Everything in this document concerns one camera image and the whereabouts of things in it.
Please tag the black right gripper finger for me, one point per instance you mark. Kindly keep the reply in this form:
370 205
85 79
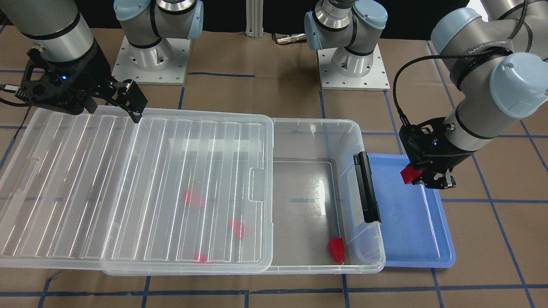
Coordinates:
126 95

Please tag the red block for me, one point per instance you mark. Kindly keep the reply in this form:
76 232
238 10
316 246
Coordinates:
237 228
200 257
405 174
193 199
337 249

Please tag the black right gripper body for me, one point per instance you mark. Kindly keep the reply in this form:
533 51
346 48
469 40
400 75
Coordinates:
95 67

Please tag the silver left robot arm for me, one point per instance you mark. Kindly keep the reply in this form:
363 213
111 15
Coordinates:
500 66

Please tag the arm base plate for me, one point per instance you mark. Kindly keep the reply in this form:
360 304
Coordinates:
340 70
164 64

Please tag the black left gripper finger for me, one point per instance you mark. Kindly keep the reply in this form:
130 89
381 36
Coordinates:
416 175
439 181

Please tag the clear ribbed box lid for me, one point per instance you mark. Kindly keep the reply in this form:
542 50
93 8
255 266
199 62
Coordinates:
60 188

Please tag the clear plastic storage box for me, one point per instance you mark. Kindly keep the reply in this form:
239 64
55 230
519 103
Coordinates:
294 183

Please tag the blue plastic tray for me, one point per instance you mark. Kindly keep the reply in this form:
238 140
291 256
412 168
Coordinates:
414 226

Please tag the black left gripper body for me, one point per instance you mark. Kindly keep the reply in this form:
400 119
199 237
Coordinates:
459 157

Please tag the aluminium frame post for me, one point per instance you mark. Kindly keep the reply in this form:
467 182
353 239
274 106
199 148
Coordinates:
254 19

